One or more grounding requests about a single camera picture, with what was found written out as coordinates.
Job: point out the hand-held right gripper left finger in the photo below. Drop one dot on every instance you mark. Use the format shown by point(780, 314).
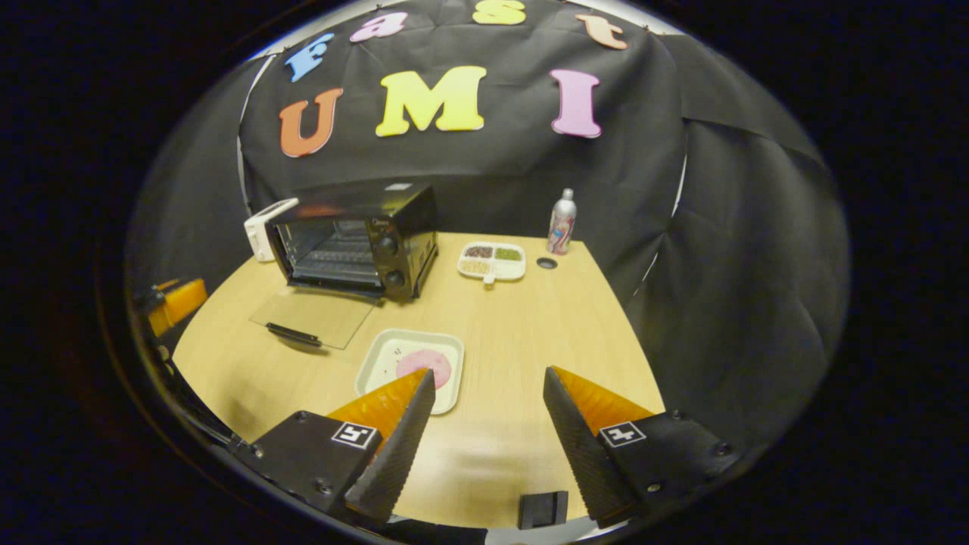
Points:
point(397, 454)

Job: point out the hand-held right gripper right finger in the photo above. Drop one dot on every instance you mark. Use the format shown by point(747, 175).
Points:
point(579, 446)

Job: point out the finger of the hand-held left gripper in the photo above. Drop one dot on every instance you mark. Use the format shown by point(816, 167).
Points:
point(182, 303)

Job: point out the pale rectangular food tray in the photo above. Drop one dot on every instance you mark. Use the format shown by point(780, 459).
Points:
point(386, 356)

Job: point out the black electric oven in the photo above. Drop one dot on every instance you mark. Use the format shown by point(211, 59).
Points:
point(405, 219)

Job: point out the white toaster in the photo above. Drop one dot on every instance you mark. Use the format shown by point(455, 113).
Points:
point(261, 227)

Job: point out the white divided dish with beans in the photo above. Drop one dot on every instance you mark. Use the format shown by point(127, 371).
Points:
point(492, 261)

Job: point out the silver spray bottle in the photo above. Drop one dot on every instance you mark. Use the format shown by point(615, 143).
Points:
point(562, 223)

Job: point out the black backdrop cloth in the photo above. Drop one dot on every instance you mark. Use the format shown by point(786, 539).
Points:
point(484, 163)

